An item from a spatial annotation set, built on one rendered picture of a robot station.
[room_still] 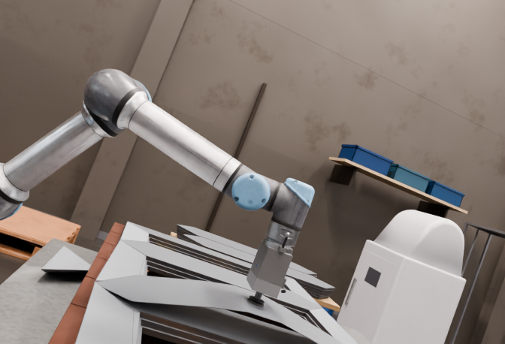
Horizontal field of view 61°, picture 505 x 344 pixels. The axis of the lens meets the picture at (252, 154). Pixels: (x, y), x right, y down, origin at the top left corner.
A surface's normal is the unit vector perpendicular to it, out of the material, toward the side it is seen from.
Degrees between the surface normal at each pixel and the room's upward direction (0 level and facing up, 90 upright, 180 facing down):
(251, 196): 92
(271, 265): 90
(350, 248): 90
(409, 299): 90
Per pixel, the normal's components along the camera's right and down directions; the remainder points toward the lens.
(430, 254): 0.28, 0.05
